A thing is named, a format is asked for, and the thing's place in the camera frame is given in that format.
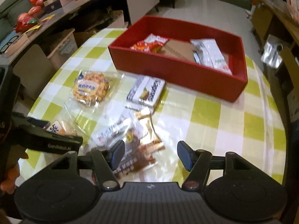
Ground brown cardboard liner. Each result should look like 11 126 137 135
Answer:
159 39 196 63

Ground steamed cake clear packet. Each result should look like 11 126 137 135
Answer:
43 119 77 136

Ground waffle cookie clear packet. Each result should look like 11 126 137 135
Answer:
64 70 124 133

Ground red cardboard box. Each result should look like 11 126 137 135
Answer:
108 16 248 102

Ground white Kaprons wafer pack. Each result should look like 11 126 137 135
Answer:
124 75 166 113

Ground red Trolli candy bag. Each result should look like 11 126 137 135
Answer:
130 33 168 53

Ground silver foil bag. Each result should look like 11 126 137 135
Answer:
261 34 285 69

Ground person's left hand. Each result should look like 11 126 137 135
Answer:
1 163 20 194

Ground long grey side table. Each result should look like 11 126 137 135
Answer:
0 0 161 68

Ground wooden cabinet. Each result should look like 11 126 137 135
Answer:
251 0 298 57

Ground brown dried fruit bag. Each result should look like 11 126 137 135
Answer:
90 109 158 178

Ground white grey snack bag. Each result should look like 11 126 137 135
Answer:
190 38 233 75

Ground black eyeglasses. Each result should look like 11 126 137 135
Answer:
0 35 19 55

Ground green white checkered tablecloth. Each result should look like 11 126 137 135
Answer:
13 27 287 192

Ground red apple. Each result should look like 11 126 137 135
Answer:
28 6 42 16

